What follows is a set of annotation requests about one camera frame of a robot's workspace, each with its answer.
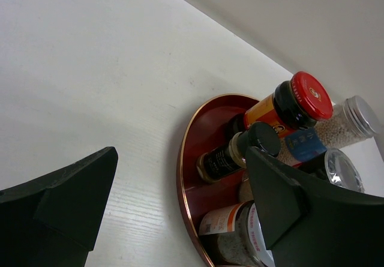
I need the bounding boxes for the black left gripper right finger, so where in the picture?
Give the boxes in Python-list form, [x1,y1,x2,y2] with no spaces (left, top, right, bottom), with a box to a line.
[245,147,383,267]

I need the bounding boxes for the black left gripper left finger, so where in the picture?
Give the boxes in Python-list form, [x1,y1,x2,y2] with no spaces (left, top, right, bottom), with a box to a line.
[1,146,118,266]

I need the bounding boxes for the clear-dome-lid spice jar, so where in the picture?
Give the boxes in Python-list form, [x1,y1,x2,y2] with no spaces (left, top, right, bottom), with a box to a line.
[238,147,365,203]

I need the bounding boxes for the white-lid low jar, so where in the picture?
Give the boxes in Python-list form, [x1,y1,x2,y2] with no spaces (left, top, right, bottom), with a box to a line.
[199,201,275,266]

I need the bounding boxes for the small black-cap spice bottle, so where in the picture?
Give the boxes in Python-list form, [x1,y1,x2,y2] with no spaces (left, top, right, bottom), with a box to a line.
[196,121,281,184]

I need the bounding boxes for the tall silver-lid blue-label jar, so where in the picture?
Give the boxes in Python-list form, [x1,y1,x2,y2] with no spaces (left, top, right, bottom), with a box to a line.
[277,95,380,166]

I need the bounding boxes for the red-lid chili sauce jar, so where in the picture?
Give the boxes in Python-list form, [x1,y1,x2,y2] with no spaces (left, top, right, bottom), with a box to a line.
[226,71,333,139]

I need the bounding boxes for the red round tray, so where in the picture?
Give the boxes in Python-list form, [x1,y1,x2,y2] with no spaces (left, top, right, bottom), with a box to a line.
[176,94,258,266]

